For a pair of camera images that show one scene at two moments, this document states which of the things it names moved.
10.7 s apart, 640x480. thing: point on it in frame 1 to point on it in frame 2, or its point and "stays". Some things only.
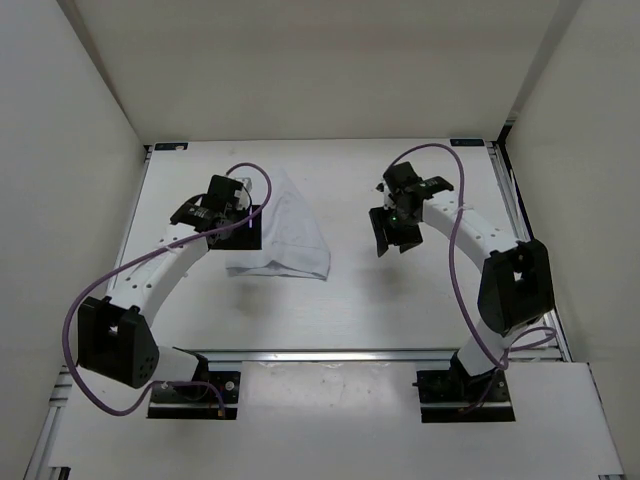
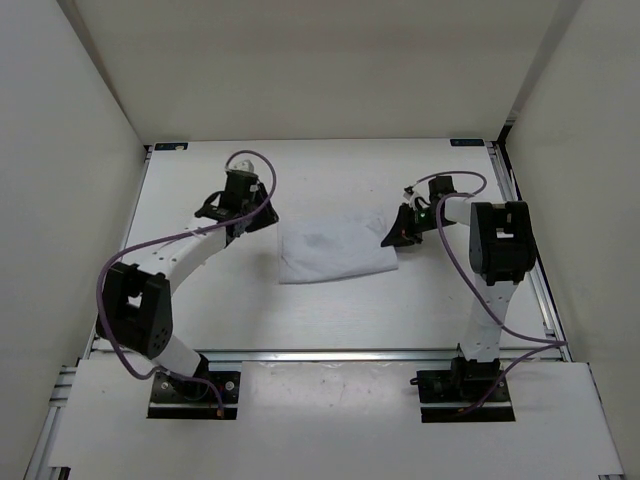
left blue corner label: x=172 y=146 stays
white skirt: x=290 y=236 to x=327 y=247
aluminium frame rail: x=322 y=355 stays
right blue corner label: x=466 y=142 stays
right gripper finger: x=378 y=218 to x=397 y=235
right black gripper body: x=396 y=215 to x=421 y=221
